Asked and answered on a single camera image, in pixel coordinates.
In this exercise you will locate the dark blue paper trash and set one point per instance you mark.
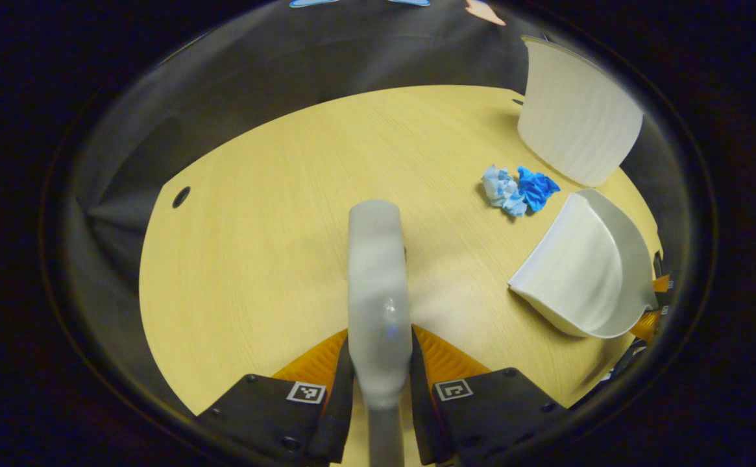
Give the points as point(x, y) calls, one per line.
point(536, 188)

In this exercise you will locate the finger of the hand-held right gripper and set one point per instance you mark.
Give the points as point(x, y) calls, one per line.
point(649, 324)

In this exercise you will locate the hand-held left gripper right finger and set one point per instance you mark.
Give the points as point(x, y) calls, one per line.
point(420, 415)

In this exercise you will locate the white ribbed garbage bin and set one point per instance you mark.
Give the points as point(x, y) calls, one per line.
point(572, 123)

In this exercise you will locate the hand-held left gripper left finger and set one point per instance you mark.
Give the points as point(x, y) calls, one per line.
point(342, 415)

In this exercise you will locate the light wooden desktop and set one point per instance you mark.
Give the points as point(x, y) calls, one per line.
point(274, 227)

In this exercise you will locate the light blue paper trash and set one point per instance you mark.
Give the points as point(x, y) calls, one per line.
point(501, 188)

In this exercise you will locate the white dustpan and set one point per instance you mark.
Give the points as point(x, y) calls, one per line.
point(579, 272)

